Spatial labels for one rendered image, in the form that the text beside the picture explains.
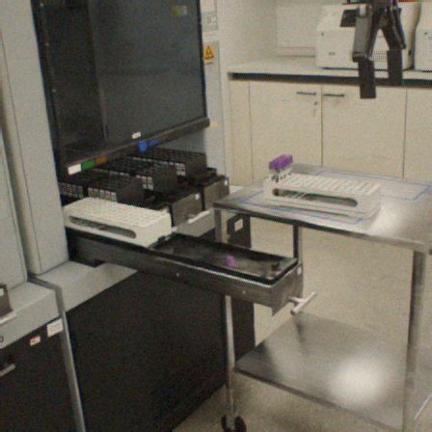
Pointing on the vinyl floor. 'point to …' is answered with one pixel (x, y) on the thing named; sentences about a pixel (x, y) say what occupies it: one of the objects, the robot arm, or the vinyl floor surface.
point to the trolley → (337, 362)
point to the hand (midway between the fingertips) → (382, 86)
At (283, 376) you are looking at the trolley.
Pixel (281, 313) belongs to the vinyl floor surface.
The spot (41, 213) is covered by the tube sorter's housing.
